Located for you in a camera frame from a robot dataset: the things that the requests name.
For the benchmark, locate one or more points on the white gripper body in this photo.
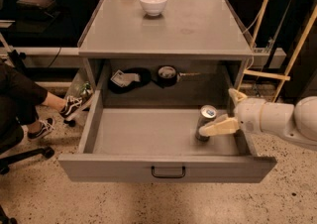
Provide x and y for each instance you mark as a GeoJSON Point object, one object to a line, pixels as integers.
{"type": "Point", "coordinates": [249, 115]}

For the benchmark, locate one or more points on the black white sneaker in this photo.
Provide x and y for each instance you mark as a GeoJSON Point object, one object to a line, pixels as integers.
{"type": "Point", "coordinates": [45, 129]}
{"type": "Point", "coordinates": [74, 105]}

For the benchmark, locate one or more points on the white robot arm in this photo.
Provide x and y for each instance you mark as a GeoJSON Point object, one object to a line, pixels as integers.
{"type": "Point", "coordinates": [295, 124]}

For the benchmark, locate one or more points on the black white sneaker front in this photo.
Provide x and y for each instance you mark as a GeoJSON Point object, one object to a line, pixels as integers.
{"type": "Point", "coordinates": [74, 105]}

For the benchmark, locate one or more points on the black cloth with paper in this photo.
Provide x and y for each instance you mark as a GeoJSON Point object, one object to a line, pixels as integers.
{"type": "Point", "coordinates": [123, 81]}

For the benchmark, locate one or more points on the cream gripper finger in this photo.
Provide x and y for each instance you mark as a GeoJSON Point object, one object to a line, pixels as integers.
{"type": "Point", "coordinates": [237, 96]}
{"type": "Point", "coordinates": [220, 126]}

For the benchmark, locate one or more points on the person leg black trousers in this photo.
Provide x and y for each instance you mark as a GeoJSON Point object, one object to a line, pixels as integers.
{"type": "Point", "coordinates": [19, 96]}

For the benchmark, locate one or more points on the silver redbull can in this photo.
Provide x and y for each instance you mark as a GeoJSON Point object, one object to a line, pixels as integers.
{"type": "Point", "coordinates": [207, 114]}

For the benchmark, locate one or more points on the black drawer handle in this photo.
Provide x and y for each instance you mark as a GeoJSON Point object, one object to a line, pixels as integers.
{"type": "Point", "coordinates": [167, 173]}

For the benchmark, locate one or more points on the grey cabinet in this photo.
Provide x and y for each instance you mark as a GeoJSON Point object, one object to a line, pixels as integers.
{"type": "Point", "coordinates": [198, 37]}

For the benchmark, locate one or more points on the black white sneaker rear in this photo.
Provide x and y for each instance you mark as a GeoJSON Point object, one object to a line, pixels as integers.
{"type": "Point", "coordinates": [45, 129]}

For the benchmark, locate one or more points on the black office chair base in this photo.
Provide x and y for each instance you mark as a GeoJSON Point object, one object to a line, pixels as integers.
{"type": "Point", "coordinates": [46, 152]}

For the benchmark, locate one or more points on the open grey top drawer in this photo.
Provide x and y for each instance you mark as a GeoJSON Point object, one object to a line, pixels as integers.
{"type": "Point", "coordinates": [121, 145]}

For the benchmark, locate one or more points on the white ceramic bowl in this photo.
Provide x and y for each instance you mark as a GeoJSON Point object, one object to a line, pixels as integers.
{"type": "Point", "coordinates": [153, 7]}

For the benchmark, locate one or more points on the clear plastic bin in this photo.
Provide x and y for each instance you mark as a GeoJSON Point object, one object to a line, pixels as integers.
{"type": "Point", "coordinates": [80, 87]}

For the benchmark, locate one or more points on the dark box on shelf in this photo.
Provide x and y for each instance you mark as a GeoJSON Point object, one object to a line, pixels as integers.
{"type": "Point", "coordinates": [36, 9]}

